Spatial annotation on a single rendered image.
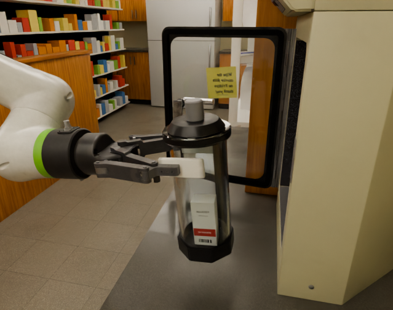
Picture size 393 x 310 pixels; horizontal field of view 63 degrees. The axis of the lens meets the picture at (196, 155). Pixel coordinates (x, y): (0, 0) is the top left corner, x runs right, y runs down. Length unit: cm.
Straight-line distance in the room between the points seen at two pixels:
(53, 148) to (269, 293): 46
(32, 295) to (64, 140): 162
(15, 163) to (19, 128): 7
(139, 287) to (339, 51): 51
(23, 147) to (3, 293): 165
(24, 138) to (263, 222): 56
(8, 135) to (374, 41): 59
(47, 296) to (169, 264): 146
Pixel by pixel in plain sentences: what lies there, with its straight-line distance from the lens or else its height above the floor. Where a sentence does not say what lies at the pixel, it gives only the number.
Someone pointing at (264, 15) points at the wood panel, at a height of 141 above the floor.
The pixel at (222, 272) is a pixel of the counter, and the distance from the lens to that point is 67.
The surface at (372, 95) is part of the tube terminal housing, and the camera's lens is 49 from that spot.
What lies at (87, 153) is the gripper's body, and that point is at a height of 120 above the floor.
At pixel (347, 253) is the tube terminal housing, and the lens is 59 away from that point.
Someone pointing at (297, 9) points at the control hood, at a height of 141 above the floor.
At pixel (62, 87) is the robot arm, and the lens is 72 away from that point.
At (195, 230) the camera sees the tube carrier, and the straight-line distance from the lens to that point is 53.
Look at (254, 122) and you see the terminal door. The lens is 81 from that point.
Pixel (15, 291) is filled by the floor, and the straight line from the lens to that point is 220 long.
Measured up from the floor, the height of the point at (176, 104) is 120.
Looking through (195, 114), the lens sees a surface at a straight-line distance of 48.
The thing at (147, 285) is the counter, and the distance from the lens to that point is 65.
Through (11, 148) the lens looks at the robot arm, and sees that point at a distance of 64.
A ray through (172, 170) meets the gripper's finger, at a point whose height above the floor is 120.
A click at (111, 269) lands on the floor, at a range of 214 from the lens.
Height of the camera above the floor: 140
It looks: 22 degrees down
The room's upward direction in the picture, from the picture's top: straight up
